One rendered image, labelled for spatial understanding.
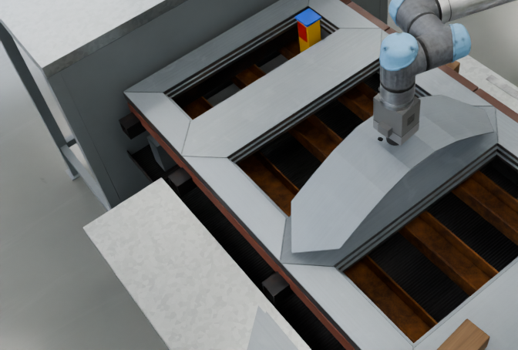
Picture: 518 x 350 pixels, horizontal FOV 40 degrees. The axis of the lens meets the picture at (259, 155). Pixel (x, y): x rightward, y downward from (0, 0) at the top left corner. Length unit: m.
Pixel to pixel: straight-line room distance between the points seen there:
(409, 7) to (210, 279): 0.83
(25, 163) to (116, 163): 0.99
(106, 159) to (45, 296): 0.73
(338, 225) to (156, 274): 0.51
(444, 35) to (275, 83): 0.70
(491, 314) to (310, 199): 0.48
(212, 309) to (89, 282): 1.11
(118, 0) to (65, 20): 0.16
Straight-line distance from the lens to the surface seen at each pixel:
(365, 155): 1.69
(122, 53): 2.14
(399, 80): 1.50
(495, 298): 1.68
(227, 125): 1.99
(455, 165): 1.88
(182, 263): 1.87
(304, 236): 1.69
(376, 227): 1.75
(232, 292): 1.80
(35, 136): 3.40
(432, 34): 1.53
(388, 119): 1.61
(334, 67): 2.11
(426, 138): 1.71
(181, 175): 2.01
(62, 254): 2.95
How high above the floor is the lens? 2.32
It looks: 50 degrees down
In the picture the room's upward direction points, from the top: 11 degrees counter-clockwise
